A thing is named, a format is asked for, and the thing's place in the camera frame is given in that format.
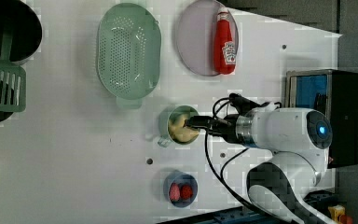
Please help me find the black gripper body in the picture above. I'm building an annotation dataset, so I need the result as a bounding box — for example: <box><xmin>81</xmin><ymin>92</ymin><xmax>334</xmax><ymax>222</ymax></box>
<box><xmin>208</xmin><ymin>114</ymin><xmax>240</xmax><ymax>144</ymax></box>

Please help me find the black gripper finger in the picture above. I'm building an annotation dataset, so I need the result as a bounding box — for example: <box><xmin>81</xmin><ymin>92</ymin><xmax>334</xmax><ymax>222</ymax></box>
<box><xmin>184</xmin><ymin>116</ymin><xmax>213</xmax><ymax>129</ymax></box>

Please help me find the peeled plush banana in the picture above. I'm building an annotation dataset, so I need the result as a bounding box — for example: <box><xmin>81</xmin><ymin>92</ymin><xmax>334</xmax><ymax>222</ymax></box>
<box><xmin>168</xmin><ymin>114</ymin><xmax>200</xmax><ymax>144</ymax></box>

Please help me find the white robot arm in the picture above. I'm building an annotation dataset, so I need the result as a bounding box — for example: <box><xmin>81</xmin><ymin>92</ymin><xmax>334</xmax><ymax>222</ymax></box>
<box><xmin>185</xmin><ymin>102</ymin><xmax>337</xmax><ymax>224</ymax></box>

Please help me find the green mug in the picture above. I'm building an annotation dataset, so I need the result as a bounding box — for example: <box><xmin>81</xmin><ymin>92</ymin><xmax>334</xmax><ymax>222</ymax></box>
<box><xmin>158</xmin><ymin>105</ymin><xmax>199</xmax><ymax>147</ymax></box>

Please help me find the blue bowl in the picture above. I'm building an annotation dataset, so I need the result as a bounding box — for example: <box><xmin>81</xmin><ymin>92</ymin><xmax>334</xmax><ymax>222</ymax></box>
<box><xmin>163</xmin><ymin>170</ymin><xmax>198</xmax><ymax>208</ymax></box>

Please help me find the red raspberry toy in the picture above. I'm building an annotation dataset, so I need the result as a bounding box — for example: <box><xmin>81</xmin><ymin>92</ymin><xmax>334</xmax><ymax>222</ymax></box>
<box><xmin>180</xmin><ymin>185</ymin><xmax>193</xmax><ymax>200</ymax></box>

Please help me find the red plush ketchup bottle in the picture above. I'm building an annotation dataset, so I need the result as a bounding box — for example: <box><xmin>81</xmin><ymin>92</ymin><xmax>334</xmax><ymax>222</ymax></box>
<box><xmin>213</xmin><ymin>7</ymin><xmax>237</xmax><ymax>75</ymax></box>

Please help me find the red strawberry toy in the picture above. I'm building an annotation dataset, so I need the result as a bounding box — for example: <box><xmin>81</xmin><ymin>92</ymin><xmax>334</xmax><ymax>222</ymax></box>
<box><xmin>169</xmin><ymin>183</ymin><xmax>180</xmax><ymax>202</ymax></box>

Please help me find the grey round plate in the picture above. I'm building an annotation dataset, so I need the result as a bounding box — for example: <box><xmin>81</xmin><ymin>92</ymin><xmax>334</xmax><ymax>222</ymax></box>
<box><xmin>176</xmin><ymin>0</ymin><xmax>239</xmax><ymax>77</ymax></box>

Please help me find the green perforated colander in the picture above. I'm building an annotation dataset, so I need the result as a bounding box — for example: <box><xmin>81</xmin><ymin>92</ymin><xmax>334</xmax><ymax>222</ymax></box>
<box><xmin>96</xmin><ymin>3</ymin><xmax>161</xmax><ymax>109</ymax></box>

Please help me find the black toaster oven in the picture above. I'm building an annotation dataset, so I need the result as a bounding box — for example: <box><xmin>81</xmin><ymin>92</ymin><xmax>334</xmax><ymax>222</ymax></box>
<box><xmin>285</xmin><ymin>69</ymin><xmax>358</xmax><ymax>169</ymax></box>

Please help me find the yellow emergency stop box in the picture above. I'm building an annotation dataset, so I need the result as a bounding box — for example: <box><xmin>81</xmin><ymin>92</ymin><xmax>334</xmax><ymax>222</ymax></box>
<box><xmin>328</xmin><ymin>205</ymin><xmax>353</xmax><ymax>224</ymax></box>

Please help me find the black round pot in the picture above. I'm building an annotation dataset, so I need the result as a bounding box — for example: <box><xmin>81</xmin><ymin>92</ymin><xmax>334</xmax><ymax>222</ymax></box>
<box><xmin>0</xmin><ymin>0</ymin><xmax>42</xmax><ymax>122</ymax></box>

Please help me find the green slotted spatula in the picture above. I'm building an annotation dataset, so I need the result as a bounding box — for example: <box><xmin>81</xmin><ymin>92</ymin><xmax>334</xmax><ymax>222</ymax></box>
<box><xmin>0</xmin><ymin>29</ymin><xmax>26</xmax><ymax>113</ymax></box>

